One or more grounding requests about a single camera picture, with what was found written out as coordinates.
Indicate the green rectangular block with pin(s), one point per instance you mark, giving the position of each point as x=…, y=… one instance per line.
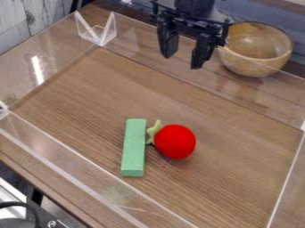
x=133, y=148

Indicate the wooden bowl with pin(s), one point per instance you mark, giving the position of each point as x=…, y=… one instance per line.
x=258, y=49

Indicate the black device with logo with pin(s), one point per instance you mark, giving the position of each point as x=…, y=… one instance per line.
x=46, y=220

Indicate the clear acrylic tray walls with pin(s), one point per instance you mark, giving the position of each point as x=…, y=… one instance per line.
x=68, y=92

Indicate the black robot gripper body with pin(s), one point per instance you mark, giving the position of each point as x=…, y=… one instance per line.
x=194, y=16

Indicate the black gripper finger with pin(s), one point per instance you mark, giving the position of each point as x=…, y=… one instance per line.
x=167, y=38
x=202, y=51

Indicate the clear acrylic corner bracket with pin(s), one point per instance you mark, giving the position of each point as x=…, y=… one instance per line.
x=96, y=34

